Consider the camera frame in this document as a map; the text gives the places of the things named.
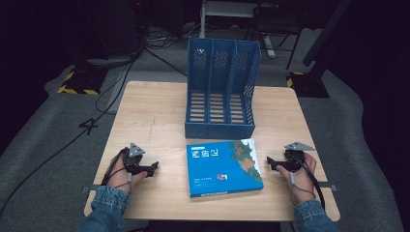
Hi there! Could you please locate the long black floor cable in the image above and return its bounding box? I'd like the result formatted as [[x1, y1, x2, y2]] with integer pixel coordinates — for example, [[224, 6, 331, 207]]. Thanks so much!
[[0, 47, 143, 218]]

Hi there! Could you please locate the blue book with map cover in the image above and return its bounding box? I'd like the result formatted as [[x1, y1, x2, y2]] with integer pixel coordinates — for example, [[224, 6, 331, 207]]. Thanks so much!
[[186, 137, 265, 199]]

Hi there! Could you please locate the white metal desk frame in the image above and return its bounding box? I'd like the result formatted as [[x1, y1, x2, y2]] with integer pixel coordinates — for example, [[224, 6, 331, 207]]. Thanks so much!
[[198, 0, 278, 59]]

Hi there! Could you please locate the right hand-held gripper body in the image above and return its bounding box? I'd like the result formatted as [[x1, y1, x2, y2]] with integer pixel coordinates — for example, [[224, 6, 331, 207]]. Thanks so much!
[[278, 141, 316, 173]]

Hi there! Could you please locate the blue plastic file rack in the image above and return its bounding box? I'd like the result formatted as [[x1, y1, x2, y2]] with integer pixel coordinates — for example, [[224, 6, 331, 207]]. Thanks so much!
[[184, 36, 262, 140]]

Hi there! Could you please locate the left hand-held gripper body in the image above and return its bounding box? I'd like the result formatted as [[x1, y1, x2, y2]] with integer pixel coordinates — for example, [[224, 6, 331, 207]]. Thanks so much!
[[122, 142, 147, 175]]

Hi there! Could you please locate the black chair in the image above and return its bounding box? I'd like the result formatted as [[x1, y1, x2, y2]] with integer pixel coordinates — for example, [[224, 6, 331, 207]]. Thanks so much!
[[245, 2, 306, 71]]

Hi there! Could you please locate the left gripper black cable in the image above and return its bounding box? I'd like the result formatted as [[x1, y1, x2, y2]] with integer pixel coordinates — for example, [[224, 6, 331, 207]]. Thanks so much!
[[101, 147, 133, 189]]

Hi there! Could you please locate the dark cabinet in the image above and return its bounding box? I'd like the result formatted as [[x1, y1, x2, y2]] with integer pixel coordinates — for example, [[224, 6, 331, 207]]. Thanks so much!
[[75, 0, 150, 62]]

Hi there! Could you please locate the black base with hazard tape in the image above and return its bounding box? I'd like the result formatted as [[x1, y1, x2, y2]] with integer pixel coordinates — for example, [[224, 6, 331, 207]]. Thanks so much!
[[285, 71, 331, 99], [57, 66, 108, 97]]

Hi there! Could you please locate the black slanted pole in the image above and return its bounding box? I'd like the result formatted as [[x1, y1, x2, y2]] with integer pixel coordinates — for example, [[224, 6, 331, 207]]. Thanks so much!
[[302, 0, 354, 68]]

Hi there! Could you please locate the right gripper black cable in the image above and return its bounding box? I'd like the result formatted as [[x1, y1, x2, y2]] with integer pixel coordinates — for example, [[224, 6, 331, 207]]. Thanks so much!
[[289, 154, 327, 211]]

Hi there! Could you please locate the person's left hand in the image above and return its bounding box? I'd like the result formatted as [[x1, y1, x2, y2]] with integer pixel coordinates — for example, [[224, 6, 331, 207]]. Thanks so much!
[[106, 155, 149, 194]]

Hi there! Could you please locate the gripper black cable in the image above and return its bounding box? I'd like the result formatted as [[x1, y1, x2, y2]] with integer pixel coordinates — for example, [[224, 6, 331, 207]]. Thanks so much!
[[289, 154, 327, 211], [101, 147, 133, 189]]

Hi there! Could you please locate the person's right hand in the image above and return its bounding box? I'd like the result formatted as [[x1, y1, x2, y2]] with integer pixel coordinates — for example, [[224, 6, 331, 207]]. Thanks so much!
[[276, 152, 318, 205]]

